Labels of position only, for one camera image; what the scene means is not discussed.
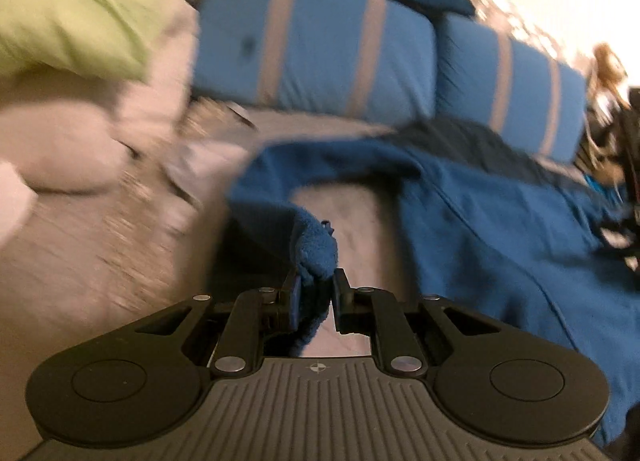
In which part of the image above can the blue grey-striped pillow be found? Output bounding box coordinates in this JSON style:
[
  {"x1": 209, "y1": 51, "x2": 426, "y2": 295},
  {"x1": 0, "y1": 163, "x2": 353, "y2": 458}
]
[
  {"x1": 434, "y1": 15, "x2": 589, "y2": 165},
  {"x1": 191, "y1": 0, "x2": 442, "y2": 123}
]

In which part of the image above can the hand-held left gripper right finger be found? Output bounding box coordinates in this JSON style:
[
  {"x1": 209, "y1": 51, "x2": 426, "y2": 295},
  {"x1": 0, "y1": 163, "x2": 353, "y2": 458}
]
[{"x1": 332, "y1": 268, "x2": 501, "y2": 377}]

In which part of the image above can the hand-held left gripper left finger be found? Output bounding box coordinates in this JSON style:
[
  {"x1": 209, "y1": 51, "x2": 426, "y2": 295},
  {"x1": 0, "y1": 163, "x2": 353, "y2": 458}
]
[{"x1": 132, "y1": 273, "x2": 303, "y2": 377}]

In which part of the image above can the black cloth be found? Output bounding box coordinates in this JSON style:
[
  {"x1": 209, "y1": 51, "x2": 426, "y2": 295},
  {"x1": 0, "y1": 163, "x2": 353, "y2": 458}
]
[{"x1": 575, "y1": 86, "x2": 640, "y2": 272}]

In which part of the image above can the brown teddy bear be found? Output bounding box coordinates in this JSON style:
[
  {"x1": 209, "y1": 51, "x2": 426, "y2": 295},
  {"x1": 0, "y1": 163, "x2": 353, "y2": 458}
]
[{"x1": 592, "y1": 44, "x2": 629, "y2": 92}]

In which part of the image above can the grey quilted bedspread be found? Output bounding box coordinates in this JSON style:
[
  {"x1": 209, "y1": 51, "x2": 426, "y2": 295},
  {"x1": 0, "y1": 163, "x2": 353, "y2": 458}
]
[{"x1": 0, "y1": 101, "x2": 401, "y2": 461}]

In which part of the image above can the turquoise cloth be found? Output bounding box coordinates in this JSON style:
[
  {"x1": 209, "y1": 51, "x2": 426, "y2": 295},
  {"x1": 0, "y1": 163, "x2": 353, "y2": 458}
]
[{"x1": 587, "y1": 175, "x2": 623, "y2": 206}]

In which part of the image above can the blue fleece jacket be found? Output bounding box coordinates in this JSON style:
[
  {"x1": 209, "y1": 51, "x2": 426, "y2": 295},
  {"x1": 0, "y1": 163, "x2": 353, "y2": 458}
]
[{"x1": 227, "y1": 120, "x2": 640, "y2": 448}]

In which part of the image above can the pale pink blanket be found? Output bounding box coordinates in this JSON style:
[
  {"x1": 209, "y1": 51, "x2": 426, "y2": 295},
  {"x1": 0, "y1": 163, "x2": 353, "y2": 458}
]
[{"x1": 0, "y1": 0, "x2": 251, "y2": 244}]

